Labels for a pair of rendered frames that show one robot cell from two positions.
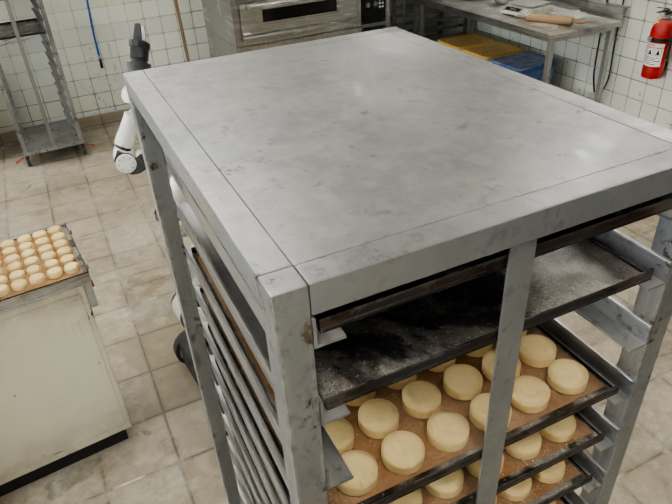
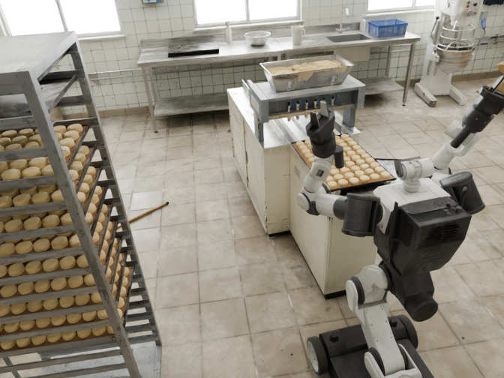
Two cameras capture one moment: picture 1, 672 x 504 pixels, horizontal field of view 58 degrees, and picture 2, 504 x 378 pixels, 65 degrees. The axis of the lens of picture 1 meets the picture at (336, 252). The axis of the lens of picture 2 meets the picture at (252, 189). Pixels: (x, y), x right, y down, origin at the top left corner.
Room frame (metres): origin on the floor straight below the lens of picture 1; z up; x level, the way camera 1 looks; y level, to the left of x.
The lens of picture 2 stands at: (1.91, -0.89, 2.07)
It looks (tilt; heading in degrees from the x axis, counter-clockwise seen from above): 33 degrees down; 108
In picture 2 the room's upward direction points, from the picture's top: 3 degrees counter-clockwise
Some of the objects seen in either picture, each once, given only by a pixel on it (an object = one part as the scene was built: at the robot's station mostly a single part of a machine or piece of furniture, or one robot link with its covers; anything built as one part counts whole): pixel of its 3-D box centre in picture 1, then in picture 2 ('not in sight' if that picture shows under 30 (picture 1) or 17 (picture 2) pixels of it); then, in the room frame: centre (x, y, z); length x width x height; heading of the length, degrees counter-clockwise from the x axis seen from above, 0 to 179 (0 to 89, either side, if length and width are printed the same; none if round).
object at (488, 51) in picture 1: (490, 62); not in sight; (5.75, -1.58, 0.36); 0.47 x 0.38 x 0.26; 114
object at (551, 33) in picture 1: (502, 52); not in sight; (5.61, -1.64, 0.49); 1.90 x 0.72 x 0.98; 24
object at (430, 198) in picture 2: not in sight; (413, 226); (2.12, 0.41, 1.10); 0.34 x 0.30 x 0.36; 30
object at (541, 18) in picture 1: (549, 19); not in sight; (4.96, -1.81, 0.91); 0.56 x 0.06 x 0.06; 53
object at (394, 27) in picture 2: not in sight; (387, 28); (2.03, 4.72, 0.95); 0.40 x 0.30 x 0.14; 27
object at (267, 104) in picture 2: not in sight; (304, 108); (1.48, 1.74, 1.01); 0.72 x 0.33 x 0.34; 30
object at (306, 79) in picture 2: not in sight; (306, 74); (1.48, 1.74, 1.25); 0.56 x 0.29 x 0.14; 30
